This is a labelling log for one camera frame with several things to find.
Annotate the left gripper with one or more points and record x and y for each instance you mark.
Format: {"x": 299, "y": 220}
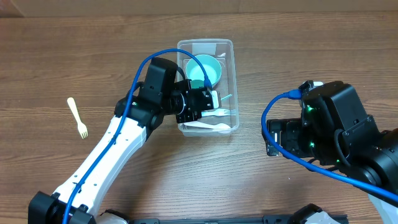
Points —
{"x": 190, "y": 115}

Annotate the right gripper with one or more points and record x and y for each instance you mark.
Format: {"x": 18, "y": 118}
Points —
{"x": 286, "y": 128}

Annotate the teal green cup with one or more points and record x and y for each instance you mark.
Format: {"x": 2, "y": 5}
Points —
{"x": 197, "y": 84}

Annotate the white plastic spoon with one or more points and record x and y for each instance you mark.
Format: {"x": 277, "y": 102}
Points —
{"x": 197, "y": 124}

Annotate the light blue plastic fork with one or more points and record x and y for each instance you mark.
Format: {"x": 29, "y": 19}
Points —
{"x": 219, "y": 112}

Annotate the teal plastic fork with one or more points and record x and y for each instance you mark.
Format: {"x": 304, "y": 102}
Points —
{"x": 226, "y": 97}

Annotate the yellow plastic fork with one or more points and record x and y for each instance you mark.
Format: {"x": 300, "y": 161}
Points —
{"x": 82, "y": 129}

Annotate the light blue bowl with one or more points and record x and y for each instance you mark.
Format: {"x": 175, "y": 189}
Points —
{"x": 215, "y": 79}

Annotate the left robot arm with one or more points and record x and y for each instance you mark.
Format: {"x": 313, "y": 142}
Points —
{"x": 79, "y": 198}

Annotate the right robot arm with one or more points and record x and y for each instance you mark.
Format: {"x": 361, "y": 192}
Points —
{"x": 335, "y": 137}

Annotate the clear plastic container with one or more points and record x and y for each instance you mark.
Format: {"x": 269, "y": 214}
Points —
{"x": 217, "y": 56}

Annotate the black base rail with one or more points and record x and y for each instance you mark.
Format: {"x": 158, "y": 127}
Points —
{"x": 310, "y": 213}

